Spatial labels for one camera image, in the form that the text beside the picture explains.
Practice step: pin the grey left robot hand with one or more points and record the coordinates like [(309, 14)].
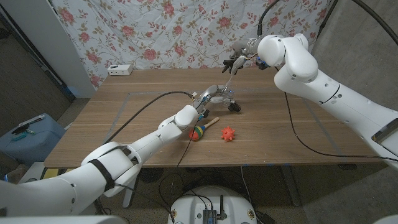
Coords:
[(209, 93)]

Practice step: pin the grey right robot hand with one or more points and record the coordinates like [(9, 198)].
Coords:
[(245, 51)]

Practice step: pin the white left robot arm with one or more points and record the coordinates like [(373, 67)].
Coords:
[(93, 177)]

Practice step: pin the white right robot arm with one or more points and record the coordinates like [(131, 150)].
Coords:
[(326, 87)]

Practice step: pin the red spiky ball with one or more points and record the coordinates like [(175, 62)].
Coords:
[(228, 133)]

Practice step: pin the colourful wooden maraca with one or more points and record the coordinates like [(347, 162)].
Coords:
[(203, 127)]

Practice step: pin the floral backdrop cloth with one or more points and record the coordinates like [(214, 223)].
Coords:
[(161, 34)]

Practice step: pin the black backdrop stand pole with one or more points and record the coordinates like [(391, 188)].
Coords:
[(326, 18)]

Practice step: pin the white power strip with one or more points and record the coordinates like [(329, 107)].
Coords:
[(120, 70)]

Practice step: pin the black round floor base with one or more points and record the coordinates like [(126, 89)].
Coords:
[(152, 175)]

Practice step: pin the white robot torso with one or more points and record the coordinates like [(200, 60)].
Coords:
[(192, 205)]

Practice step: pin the black antenna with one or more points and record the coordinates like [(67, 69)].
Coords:
[(221, 207)]

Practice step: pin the grey computer box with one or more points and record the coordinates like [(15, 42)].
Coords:
[(209, 216)]

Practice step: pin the grey table leg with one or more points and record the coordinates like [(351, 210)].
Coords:
[(290, 186)]

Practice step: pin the white table leg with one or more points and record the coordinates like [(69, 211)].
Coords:
[(128, 200)]

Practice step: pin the blue storage case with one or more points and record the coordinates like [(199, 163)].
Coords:
[(37, 146)]

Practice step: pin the white wall panel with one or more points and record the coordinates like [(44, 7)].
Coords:
[(56, 46)]

